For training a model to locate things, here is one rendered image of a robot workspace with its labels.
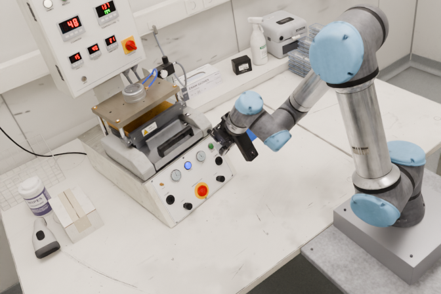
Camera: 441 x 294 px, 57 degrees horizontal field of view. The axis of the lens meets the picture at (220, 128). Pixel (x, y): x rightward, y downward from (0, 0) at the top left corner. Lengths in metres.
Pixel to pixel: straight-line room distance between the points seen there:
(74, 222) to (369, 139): 1.00
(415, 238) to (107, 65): 1.15
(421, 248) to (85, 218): 1.06
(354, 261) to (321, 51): 0.67
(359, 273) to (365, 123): 0.50
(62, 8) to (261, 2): 1.26
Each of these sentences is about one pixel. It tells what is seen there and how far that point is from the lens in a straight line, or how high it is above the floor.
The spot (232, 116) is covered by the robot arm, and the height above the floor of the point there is 1.13.
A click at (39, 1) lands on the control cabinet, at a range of 1.41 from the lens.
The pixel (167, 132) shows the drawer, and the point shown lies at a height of 0.99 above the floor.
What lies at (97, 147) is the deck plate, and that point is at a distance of 1.63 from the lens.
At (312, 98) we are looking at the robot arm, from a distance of 1.19.
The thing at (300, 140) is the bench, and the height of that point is 0.75.
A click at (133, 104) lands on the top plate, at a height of 1.11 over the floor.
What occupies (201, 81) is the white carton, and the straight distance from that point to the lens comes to 1.99.
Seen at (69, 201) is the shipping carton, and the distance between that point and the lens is 1.60.
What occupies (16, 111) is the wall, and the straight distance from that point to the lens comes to 1.98.
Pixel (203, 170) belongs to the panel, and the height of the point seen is 0.84.
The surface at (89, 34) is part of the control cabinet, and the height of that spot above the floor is 1.34.
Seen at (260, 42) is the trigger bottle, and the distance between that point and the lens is 2.12.
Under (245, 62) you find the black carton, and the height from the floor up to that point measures 0.85.
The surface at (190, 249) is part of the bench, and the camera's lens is 1.39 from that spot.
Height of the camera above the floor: 1.83
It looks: 36 degrees down
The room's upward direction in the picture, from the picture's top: 12 degrees counter-clockwise
